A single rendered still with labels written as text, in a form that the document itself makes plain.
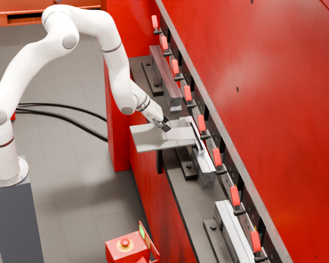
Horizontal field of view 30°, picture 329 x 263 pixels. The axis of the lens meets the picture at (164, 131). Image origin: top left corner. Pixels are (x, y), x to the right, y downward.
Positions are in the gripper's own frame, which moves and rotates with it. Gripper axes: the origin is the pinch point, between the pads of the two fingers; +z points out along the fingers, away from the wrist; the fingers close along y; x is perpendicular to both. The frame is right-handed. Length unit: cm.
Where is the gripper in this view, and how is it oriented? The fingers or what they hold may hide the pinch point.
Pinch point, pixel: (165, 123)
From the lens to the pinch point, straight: 269.4
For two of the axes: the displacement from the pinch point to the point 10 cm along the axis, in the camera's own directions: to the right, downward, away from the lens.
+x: -7.7, 5.4, 3.3
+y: -1.2, -6.4, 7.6
